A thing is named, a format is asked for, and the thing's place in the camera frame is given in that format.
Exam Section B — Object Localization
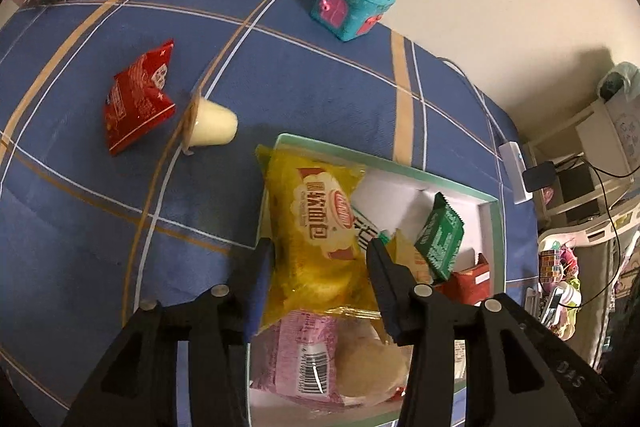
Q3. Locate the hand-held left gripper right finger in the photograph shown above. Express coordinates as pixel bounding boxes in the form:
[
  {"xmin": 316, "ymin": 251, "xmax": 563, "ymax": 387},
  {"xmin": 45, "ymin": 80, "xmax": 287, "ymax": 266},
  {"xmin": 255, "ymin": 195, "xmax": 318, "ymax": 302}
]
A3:
[{"xmin": 366, "ymin": 239, "xmax": 618, "ymax": 427}]

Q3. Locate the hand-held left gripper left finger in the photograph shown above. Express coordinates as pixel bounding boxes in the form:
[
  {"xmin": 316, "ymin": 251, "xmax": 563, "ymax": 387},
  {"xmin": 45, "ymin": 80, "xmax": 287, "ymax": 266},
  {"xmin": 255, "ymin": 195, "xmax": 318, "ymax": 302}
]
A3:
[{"xmin": 60, "ymin": 237, "xmax": 275, "ymax": 427}]

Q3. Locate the yellow bread packet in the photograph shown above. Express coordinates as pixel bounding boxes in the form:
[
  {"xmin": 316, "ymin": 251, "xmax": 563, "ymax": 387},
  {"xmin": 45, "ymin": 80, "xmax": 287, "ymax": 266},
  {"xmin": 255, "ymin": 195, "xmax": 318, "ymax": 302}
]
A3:
[{"xmin": 255, "ymin": 144, "xmax": 386, "ymax": 333}]

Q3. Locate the dark green snack packet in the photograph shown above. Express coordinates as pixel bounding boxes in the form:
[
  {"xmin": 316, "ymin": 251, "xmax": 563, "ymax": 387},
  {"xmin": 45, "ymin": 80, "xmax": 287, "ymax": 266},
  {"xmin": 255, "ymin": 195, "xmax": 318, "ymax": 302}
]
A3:
[{"xmin": 412, "ymin": 192, "xmax": 465, "ymax": 283}]

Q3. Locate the pink snack packet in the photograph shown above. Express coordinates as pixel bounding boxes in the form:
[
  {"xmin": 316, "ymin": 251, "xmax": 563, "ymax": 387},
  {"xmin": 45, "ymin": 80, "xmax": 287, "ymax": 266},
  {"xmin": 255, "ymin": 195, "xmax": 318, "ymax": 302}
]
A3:
[{"xmin": 249, "ymin": 309, "xmax": 346, "ymax": 403}]

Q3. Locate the clear bun packet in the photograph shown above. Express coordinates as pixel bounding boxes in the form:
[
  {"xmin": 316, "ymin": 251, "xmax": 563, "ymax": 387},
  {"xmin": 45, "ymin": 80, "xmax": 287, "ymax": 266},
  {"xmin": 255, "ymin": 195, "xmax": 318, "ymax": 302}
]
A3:
[{"xmin": 335, "ymin": 317, "xmax": 413, "ymax": 408}]

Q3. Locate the brown red snack packet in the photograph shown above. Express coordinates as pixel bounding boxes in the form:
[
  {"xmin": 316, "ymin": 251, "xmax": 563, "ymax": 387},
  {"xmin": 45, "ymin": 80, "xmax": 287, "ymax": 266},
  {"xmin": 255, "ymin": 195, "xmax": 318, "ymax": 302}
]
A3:
[{"xmin": 440, "ymin": 253, "xmax": 491, "ymax": 305}]

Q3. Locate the white tray with green rim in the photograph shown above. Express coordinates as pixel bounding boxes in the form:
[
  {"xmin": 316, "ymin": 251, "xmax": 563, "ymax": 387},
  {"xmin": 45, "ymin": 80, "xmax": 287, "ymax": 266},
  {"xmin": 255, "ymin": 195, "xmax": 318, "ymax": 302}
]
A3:
[{"xmin": 245, "ymin": 133, "xmax": 503, "ymax": 427}]

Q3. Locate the pale yellow jelly cup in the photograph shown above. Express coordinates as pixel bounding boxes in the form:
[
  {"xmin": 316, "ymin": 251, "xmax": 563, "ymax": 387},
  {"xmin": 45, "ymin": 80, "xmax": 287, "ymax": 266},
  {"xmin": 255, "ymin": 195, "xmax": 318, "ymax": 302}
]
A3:
[{"xmin": 179, "ymin": 93, "xmax": 239, "ymax": 156}]

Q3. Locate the colourful patterned box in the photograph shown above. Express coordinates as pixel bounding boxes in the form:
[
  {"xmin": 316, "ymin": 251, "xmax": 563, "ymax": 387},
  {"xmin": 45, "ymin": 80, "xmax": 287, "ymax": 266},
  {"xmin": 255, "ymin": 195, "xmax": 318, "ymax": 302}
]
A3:
[{"xmin": 539, "ymin": 244, "xmax": 568, "ymax": 283}]

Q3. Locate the black box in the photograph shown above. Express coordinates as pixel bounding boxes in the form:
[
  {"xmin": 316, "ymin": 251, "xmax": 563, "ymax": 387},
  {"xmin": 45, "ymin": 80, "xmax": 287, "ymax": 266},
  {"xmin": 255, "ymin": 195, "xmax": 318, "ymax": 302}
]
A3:
[{"xmin": 521, "ymin": 161, "xmax": 558, "ymax": 194}]

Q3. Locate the small red snack packet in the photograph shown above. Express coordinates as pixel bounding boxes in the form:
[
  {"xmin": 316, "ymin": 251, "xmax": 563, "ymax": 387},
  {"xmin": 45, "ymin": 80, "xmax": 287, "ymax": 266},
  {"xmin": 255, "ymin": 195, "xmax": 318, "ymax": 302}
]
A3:
[{"xmin": 102, "ymin": 38, "xmax": 177, "ymax": 158}]

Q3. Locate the white shelf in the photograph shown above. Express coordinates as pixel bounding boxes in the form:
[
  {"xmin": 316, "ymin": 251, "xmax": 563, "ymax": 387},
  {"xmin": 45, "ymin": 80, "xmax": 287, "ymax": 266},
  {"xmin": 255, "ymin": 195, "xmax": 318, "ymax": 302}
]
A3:
[{"xmin": 525, "ymin": 97, "xmax": 640, "ymax": 228}]

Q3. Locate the teal toy house box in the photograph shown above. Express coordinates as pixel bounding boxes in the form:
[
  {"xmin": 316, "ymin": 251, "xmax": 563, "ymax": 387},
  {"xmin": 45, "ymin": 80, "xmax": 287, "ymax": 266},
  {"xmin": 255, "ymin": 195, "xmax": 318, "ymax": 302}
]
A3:
[{"xmin": 309, "ymin": 0, "xmax": 397, "ymax": 44}]

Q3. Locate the pale plastic bag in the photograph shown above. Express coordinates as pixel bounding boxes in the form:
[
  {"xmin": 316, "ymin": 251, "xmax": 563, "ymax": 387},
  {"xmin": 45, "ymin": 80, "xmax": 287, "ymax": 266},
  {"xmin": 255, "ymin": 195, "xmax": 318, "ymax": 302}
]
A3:
[{"xmin": 598, "ymin": 62, "xmax": 640, "ymax": 102}]

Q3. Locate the black cable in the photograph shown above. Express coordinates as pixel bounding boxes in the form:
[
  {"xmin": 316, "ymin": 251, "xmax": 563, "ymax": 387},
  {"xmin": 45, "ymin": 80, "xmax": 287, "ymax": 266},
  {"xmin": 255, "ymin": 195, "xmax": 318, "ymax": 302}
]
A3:
[{"xmin": 575, "ymin": 157, "xmax": 632, "ymax": 308}]

